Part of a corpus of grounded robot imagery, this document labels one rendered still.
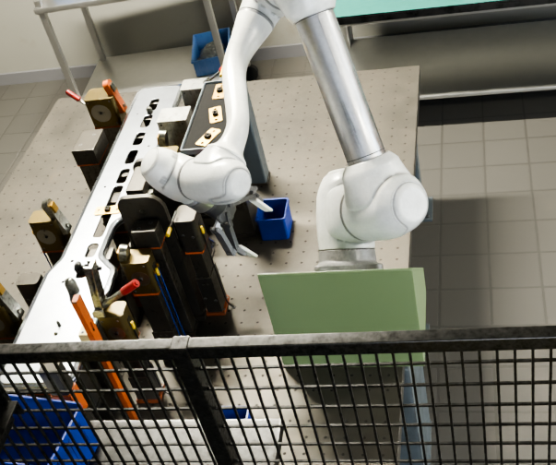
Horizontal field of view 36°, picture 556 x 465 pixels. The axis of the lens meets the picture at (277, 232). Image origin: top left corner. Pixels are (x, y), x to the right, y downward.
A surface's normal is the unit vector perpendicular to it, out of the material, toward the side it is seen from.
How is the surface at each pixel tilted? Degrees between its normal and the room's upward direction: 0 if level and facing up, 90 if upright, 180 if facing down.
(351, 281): 90
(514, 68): 0
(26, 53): 90
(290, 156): 0
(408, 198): 64
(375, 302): 90
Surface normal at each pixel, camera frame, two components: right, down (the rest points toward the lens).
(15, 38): -0.15, 0.67
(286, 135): -0.19, -0.74
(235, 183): 0.63, 0.25
